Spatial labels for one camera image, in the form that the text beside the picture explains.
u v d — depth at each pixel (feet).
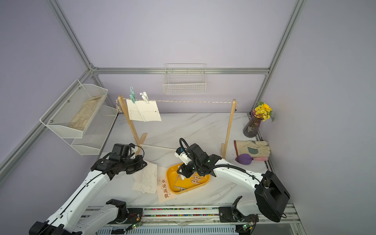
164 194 2.62
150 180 2.47
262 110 2.89
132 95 2.06
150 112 2.35
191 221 2.39
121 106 2.26
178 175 2.50
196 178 2.81
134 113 2.39
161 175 2.82
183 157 2.35
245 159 3.05
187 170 2.26
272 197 1.36
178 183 2.75
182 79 3.15
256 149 3.22
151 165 2.71
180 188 2.67
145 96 2.13
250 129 3.28
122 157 2.02
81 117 2.54
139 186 2.70
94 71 3.04
